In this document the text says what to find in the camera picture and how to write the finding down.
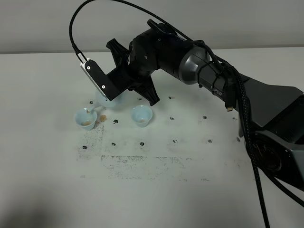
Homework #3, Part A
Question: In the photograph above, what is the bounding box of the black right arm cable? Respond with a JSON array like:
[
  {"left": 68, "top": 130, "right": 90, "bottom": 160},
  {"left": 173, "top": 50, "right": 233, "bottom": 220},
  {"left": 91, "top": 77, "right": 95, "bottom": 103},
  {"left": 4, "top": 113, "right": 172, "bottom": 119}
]
[{"left": 68, "top": 0, "right": 304, "bottom": 228}]

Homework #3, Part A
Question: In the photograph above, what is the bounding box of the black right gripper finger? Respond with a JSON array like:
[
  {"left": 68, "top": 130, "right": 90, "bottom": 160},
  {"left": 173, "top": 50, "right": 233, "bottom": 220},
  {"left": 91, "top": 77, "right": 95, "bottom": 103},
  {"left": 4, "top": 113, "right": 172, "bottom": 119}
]
[
  {"left": 106, "top": 38, "right": 130, "bottom": 71},
  {"left": 134, "top": 79, "right": 159, "bottom": 106}
]

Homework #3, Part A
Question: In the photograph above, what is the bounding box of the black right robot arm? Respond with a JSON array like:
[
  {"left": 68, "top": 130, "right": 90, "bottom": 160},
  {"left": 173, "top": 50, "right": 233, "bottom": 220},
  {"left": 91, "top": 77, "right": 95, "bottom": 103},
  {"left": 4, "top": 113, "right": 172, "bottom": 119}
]
[{"left": 103, "top": 24, "right": 304, "bottom": 205}]

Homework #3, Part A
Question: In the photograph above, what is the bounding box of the left light blue teacup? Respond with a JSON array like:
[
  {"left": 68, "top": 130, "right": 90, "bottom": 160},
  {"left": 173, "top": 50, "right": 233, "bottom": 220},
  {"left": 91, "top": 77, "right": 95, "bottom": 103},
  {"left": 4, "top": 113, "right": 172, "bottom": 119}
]
[{"left": 74, "top": 108, "right": 97, "bottom": 131}]

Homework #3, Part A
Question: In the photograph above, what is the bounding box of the light blue porcelain teapot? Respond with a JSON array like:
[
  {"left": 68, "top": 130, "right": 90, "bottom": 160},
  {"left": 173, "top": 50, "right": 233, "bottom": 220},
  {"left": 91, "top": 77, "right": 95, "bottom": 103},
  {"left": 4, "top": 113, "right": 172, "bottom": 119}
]
[{"left": 86, "top": 89, "right": 137, "bottom": 113}]

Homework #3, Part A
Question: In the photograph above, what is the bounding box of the light blue teacup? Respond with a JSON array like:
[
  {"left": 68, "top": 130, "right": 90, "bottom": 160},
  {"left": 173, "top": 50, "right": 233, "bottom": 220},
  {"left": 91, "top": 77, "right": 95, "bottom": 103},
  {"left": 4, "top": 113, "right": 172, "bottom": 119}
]
[
  {"left": 74, "top": 108, "right": 97, "bottom": 131},
  {"left": 131, "top": 105, "right": 153, "bottom": 127}
]

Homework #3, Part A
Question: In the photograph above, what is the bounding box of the right light blue teacup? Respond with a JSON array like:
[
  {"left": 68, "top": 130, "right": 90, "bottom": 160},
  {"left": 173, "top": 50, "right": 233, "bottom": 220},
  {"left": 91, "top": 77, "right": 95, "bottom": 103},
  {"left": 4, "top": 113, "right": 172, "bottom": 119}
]
[{"left": 131, "top": 105, "right": 153, "bottom": 127}]

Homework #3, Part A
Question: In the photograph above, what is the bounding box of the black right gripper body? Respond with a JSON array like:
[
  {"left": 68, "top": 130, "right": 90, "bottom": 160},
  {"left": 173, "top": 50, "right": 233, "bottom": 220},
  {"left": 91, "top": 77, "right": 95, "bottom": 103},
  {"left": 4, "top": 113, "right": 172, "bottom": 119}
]
[{"left": 104, "top": 27, "right": 193, "bottom": 93}]

